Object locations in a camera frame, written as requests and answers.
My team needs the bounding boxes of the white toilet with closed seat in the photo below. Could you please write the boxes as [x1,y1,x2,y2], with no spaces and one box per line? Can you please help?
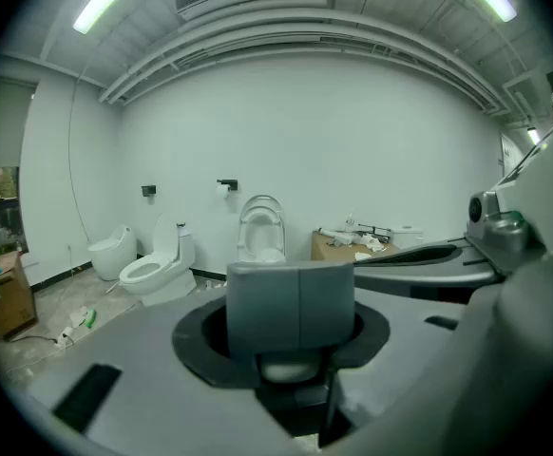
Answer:
[118,212,198,308]

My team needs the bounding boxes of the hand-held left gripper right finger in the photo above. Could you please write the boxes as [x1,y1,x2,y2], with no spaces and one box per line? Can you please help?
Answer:
[298,261,356,352]

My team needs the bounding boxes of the tall cardboard box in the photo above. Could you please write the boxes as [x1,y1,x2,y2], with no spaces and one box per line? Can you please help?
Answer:
[0,251,39,342]

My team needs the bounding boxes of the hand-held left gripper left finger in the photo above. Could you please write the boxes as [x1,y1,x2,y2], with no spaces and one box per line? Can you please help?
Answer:
[226,261,301,359]

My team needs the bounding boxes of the white egg-shaped toilet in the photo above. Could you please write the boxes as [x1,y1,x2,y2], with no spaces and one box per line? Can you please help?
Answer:
[87,224,138,282]

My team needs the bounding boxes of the white toilet bowl raised lid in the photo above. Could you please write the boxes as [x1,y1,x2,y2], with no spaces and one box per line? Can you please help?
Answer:
[236,194,288,264]

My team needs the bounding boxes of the grey roller blind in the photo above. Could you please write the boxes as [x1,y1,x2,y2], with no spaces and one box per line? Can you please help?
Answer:
[0,76,38,170]

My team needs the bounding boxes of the black holder with paper roll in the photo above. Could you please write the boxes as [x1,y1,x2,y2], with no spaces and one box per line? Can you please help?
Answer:
[216,178,239,200]

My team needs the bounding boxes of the white square ceramic tank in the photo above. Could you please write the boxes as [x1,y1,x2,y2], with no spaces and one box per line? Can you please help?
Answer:
[391,225,426,250]

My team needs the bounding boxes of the white ceiling pipes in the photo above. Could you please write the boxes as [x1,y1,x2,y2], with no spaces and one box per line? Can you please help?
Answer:
[98,16,513,118]

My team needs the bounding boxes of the hanging wall cable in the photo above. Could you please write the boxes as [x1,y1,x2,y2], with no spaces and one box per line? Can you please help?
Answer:
[67,62,93,246]

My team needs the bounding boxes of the low wide cardboard box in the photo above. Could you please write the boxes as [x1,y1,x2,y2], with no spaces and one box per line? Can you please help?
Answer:
[310,230,402,262]

